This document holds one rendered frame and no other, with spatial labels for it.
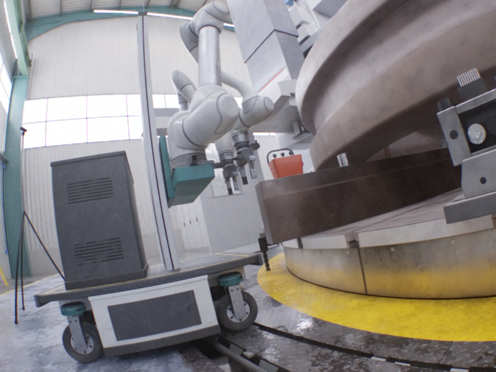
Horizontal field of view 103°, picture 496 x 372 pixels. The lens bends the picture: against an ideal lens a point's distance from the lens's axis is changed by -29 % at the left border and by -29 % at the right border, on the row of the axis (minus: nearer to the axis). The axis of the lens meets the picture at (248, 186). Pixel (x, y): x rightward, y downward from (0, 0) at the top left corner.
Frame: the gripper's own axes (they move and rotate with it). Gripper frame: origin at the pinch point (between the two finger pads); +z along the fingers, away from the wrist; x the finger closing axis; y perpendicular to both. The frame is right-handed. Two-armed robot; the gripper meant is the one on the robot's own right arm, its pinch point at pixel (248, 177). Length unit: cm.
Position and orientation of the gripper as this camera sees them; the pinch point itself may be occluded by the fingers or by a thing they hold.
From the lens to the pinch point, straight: 136.3
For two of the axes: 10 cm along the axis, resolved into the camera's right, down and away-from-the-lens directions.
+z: 2.1, 9.7, -1.5
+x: 3.3, -2.2, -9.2
